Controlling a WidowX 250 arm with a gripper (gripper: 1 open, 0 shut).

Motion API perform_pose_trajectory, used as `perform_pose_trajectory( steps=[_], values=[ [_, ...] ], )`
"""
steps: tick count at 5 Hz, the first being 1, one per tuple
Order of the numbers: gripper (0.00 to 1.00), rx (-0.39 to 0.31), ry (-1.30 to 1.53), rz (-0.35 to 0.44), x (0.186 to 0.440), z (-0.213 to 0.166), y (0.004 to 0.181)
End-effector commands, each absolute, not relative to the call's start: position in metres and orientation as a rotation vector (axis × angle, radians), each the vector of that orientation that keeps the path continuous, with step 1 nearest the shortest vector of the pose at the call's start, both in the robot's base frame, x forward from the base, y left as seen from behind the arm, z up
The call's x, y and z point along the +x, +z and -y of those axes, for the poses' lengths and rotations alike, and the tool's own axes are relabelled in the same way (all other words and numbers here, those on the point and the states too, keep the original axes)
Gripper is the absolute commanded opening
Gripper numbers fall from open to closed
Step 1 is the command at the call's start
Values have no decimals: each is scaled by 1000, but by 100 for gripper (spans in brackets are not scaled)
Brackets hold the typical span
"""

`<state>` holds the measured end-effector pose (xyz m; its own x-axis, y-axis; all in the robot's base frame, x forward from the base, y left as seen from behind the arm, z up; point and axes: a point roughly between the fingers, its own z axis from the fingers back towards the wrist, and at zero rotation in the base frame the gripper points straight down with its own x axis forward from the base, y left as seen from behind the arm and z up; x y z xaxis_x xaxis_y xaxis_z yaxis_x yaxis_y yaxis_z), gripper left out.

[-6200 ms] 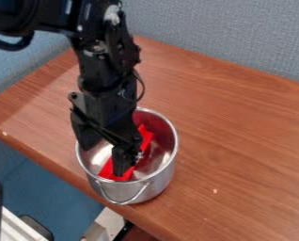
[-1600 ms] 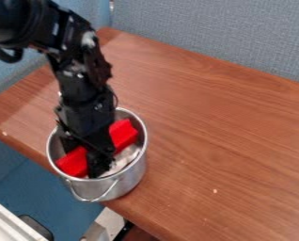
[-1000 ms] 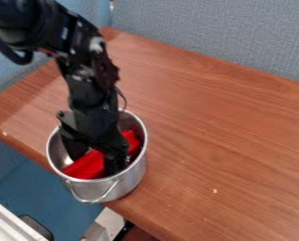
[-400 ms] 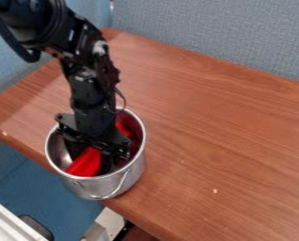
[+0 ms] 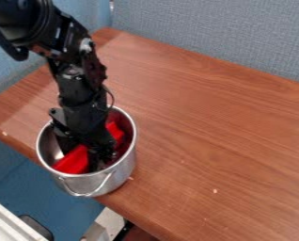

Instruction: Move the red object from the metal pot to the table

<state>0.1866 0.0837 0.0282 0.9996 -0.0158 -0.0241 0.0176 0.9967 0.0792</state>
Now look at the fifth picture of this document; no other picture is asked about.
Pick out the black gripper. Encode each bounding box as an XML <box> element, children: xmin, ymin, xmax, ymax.
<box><xmin>48</xmin><ymin>59</ymin><xmax>116</xmax><ymax>172</ymax></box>

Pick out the red plastic block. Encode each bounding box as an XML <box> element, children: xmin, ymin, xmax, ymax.
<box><xmin>52</xmin><ymin>120</ymin><xmax>125</xmax><ymax>174</ymax></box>

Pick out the metal pot with handle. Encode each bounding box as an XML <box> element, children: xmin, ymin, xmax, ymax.
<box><xmin>36</xmin><ymin>106</ymin><xmax>137</xmax><ymax>198</ymax></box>

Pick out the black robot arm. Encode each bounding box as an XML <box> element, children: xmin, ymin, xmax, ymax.
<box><xmin>0</xmin><ymin>0</ymin><xmax>116</xmax><ymax>171</ymax></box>

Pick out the black object under table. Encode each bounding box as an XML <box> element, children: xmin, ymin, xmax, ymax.
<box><xmin>19</xmin><ymin>215</ymin><xmax>53</xmax><ymax>241</ymax></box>

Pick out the white appliance at bottom left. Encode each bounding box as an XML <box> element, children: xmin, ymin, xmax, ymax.
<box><xmin>0</xmin><ymin>204</ymin><xmax>43</xmax><ymax>241</ymax></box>

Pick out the grey metal table frame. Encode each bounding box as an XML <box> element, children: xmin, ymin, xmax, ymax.
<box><xmin>79</xmin><ymin>208</ymin><xmax>133</xmax><ymax>241</ymax></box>

